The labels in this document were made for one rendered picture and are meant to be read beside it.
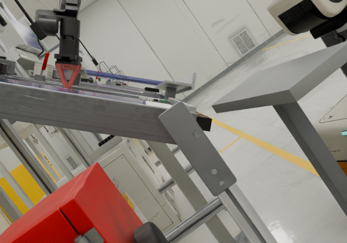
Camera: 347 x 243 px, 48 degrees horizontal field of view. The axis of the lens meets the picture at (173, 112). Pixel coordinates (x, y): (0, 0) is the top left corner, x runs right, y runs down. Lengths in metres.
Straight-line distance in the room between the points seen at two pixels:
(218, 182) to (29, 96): 0.36
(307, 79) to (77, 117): 0.61
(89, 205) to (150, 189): 1.92
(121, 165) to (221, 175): 1.54
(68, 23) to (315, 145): 0.87
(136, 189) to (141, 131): 1.53
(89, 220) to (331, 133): 1.41
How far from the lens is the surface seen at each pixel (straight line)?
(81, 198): 0.28
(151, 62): 8.80
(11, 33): 2.38
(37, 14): 1.19
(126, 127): 0.69
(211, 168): 0.67
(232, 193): 0.69
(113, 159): 2.18
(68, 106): 0.70
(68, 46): 1.17
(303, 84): 1.04
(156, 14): 8.93
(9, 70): 1.37
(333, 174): 1.42
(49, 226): 0.28
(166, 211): 2.25
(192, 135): 0.65
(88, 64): 5.86
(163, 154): 1.60
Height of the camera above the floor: 0.81
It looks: 5 degrees down
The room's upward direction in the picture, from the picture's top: 35 degrees counter-clockwise
